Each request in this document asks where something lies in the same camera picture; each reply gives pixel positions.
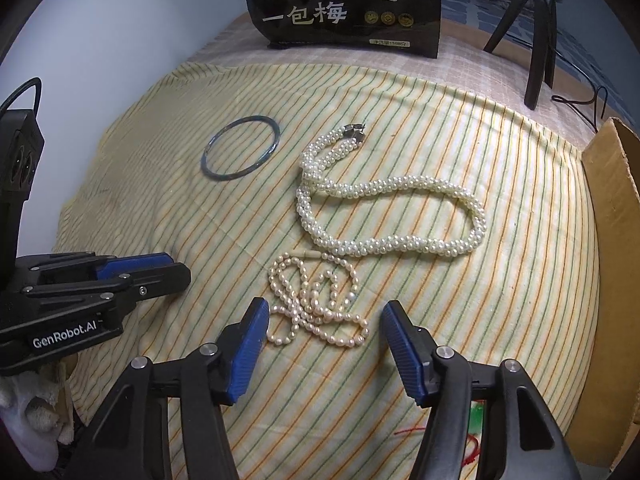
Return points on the black snack bag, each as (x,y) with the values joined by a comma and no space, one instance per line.
(345,7)

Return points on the brown cardboard box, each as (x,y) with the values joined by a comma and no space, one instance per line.
(612,270)

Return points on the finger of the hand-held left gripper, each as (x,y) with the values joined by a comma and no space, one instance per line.
(150,282)
(136,263)

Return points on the black tripod stand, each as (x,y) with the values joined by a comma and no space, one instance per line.
(541,45)

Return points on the blue-green bangle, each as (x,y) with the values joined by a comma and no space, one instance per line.
(212,146)

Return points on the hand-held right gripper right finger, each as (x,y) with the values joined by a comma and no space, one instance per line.
(404,356)

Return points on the yellow striped cloth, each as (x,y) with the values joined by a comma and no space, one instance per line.
(165,220)

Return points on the white fluffy cloth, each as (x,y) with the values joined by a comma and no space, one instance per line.
(27,410)

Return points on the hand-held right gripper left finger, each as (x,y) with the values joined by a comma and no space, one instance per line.
(246,356)

